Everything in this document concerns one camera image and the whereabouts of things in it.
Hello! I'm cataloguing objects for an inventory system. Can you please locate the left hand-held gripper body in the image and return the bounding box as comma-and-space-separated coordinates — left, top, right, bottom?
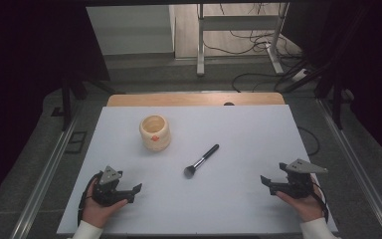
92, 165, 127, 207

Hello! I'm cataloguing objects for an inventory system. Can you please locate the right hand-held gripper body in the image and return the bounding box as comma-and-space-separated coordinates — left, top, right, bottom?
280, 157, 329, 200

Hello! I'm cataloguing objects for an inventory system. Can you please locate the small wooden cup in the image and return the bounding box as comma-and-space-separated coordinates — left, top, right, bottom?
138, 114, 172, 153

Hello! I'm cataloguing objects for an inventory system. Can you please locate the black makeup brush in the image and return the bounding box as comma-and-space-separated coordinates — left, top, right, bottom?
183, 143, 221, 180

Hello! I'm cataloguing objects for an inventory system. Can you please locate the person's left hand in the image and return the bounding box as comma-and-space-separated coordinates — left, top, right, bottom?
81, 179, 129, 230

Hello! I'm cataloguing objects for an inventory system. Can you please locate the person's right hand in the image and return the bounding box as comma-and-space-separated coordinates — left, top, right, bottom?
274, 174, 326, 223

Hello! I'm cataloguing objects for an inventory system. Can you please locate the white table mat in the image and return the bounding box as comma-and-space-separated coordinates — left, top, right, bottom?
56, 105, 339, 236

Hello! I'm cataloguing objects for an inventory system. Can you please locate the black metal stand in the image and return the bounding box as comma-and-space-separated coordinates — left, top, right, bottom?
50, 63, 125, 132
280, 6, 372, 131

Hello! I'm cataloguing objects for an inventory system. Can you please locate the white power strip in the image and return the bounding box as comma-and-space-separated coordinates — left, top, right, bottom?
290, 68, 310, 83

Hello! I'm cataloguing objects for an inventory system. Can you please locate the wooden table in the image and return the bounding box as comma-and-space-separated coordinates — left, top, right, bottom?
106, 92, 287, 108

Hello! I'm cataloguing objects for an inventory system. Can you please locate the dark curtain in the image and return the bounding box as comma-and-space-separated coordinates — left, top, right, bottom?
0, 0, 111, 213
283, 0, 382, 172

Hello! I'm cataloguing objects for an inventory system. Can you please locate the white cabinet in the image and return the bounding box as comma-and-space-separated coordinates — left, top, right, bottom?
86, 4, 176, 57

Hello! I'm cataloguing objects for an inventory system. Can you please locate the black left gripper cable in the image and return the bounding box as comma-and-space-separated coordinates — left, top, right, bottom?
77, 170, 103, 227

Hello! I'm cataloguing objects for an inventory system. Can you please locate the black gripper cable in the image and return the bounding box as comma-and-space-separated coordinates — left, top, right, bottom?
311, 181, 330, 224
77, 170, 103, 227

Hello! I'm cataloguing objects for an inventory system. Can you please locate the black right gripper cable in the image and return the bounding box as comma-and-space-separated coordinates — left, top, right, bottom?
311, 181, 330, 224

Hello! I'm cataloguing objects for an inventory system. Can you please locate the thin black floor cable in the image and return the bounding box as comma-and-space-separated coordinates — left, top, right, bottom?
296, 125, 321, 157

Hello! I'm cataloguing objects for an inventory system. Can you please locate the aluminium rail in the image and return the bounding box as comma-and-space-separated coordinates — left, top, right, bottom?
9, 109, 81, 239
315, 98, 382, 239

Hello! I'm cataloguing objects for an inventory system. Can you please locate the black floor bracket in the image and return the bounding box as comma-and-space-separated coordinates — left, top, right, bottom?
64, 130, 89, 155

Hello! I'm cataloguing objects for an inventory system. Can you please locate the tangle of black floor cables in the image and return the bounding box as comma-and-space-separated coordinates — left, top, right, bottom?
197, 3, 316, 94

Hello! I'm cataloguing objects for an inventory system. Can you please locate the white metal desk frame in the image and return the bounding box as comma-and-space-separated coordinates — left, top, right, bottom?
196, 2, 290, 78

